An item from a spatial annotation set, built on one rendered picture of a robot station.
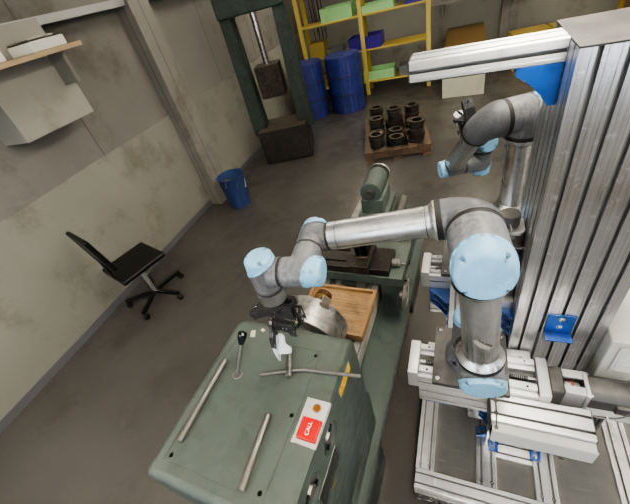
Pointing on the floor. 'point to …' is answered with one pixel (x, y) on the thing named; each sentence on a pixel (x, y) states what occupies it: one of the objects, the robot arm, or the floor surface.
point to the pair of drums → (343, 61)
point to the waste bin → (235, 187)
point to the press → (269, 80)
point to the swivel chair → (122, 268)
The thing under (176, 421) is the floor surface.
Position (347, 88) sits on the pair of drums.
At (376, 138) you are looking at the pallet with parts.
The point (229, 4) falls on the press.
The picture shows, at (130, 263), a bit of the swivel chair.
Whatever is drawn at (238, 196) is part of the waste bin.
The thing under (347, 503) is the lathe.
